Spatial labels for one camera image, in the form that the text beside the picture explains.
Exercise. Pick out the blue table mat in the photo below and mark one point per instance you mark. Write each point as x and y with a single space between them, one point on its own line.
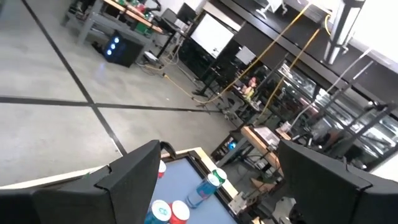
180 186

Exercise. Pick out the grey workbench wooden top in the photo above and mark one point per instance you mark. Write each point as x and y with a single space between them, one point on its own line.
102 20

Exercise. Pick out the black monitor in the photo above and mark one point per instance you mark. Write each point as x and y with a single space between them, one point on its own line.
186 12

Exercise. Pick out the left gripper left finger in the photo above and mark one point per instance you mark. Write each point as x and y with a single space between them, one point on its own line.
93 199

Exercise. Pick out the wooden top side table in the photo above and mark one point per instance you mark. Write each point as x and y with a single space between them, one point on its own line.
261 144

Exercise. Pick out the black metal table frame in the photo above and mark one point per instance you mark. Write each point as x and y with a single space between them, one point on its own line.
199 161

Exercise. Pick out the black computer blue lights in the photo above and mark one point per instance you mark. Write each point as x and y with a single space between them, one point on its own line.
122 51

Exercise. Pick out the grey metal bracket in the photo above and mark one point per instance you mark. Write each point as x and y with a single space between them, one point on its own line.
237 202

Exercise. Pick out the grey round pillar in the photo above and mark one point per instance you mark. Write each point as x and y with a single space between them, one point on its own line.
342 31

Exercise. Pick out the green Sprite can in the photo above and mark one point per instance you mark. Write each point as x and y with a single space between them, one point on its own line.
220 175

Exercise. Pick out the white screen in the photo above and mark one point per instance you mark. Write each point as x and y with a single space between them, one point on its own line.
211 34

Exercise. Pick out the blue ball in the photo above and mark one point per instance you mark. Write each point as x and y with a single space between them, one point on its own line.
231 145

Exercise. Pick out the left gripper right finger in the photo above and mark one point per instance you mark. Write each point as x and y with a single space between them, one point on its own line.
335 193

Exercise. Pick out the blue silver Red Bull can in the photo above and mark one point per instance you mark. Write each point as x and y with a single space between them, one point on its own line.
160 213
200 191

